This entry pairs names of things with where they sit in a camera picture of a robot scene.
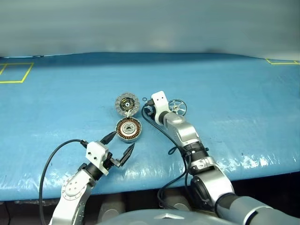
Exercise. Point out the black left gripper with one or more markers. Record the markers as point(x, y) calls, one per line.
point(110, 161)

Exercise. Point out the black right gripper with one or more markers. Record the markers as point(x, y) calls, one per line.
point(150, 110)

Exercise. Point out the silver motor housing copper windings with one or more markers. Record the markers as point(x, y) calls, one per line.
point(129, 130)

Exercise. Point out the round hinged motor lid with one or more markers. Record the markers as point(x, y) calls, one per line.
point(127, 103)

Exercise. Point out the silver spoked rotor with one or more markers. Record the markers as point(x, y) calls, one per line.
point(176, 107)

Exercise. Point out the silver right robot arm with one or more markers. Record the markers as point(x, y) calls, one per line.
point(211, 182)

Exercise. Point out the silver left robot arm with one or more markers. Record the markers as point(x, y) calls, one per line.
point(72, 187)

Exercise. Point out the blue plastic table cover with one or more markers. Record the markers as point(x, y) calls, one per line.
point(211, 93)

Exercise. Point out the dark rounded shape under table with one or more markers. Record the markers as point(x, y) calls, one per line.
point(110, 211)
point(178, 204)

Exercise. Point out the grey robot torso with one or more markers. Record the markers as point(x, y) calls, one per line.
point(152, 218)

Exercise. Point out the small black tape strip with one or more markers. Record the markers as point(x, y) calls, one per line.
point(38, 56)

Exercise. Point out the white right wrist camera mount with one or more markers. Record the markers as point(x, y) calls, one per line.
point(160, 103)

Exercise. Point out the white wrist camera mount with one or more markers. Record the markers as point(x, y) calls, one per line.
point(160, 103)
point(96, 152)

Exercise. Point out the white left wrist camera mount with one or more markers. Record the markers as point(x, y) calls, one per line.
point(96, 152)

